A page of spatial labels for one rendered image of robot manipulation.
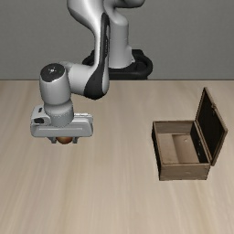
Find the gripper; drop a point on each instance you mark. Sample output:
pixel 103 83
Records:
pixel 61 130

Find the brown wooden box lid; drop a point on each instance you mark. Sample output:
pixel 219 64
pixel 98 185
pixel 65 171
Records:
pixel 211 125

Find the red apple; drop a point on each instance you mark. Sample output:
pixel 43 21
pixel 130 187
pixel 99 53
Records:
pixel 64 140

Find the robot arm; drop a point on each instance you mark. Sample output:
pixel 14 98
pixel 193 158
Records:
pixel 79 79

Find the brown wooden box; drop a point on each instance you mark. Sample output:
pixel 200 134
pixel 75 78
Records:
pixel 182 158

